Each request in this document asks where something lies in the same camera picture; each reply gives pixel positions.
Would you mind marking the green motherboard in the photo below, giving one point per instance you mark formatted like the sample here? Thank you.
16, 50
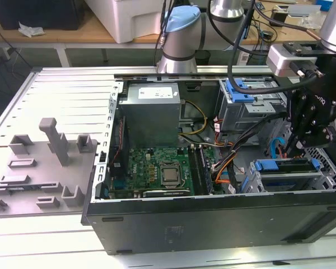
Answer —
145, 168

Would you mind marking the blue cardboard box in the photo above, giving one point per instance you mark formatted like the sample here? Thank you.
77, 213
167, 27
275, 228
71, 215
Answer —
324, 4

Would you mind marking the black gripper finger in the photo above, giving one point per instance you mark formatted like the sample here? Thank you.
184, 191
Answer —
296, 112
322, 137

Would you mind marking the crumpled white paper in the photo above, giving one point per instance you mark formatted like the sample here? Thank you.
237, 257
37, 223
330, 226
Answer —
30, 29

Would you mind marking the black PC case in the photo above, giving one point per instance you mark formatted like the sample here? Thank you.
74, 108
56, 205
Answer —
212, 224

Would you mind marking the clear plastic bag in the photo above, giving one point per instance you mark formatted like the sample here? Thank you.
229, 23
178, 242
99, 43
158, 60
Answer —
310, 21

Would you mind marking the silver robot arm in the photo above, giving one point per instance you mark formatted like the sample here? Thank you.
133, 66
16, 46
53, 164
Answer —
182, 39

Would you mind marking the hard disk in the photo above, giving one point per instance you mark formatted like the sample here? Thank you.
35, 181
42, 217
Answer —
268, 165

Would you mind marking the silver metal disk bay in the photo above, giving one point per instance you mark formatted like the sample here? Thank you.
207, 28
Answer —
291, 176

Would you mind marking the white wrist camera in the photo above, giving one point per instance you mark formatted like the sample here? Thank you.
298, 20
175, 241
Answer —
280, 60

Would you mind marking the gray parts rack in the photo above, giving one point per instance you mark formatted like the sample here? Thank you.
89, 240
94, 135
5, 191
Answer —
39, 179

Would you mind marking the wooden desk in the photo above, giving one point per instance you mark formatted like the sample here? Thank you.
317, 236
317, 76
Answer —
72, 35

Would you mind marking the RAM stick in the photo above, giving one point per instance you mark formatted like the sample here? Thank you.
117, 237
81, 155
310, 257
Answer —
206, 171

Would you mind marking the silver CPU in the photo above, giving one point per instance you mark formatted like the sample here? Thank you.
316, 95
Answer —
170, 174

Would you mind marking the silver optical drive cage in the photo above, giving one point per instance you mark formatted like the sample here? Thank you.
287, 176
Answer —
240, 117

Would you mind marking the black RAM slot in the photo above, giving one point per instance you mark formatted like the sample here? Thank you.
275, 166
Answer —
197, 171
201, 171
193, 171

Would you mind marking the gray power supply unit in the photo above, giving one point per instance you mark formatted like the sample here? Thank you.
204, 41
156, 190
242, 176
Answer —
151, 123

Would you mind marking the small black box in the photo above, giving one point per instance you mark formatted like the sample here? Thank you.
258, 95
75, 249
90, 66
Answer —
277, 18

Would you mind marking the black graphics card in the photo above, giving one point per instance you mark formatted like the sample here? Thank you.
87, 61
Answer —
168, 193

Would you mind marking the CPU socket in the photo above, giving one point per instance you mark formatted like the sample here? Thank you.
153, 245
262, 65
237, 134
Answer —
170, 184

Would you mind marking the gray flat tray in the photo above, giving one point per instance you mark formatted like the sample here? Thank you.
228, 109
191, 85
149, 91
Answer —
302, 9

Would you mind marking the big white box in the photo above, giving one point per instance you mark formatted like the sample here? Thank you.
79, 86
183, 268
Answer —
114, 22

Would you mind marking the blue plastic drive latch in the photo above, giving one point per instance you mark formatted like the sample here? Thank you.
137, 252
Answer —
240, 97

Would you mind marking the large black box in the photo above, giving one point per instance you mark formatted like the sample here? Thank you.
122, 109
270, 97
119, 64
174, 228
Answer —
44, 14

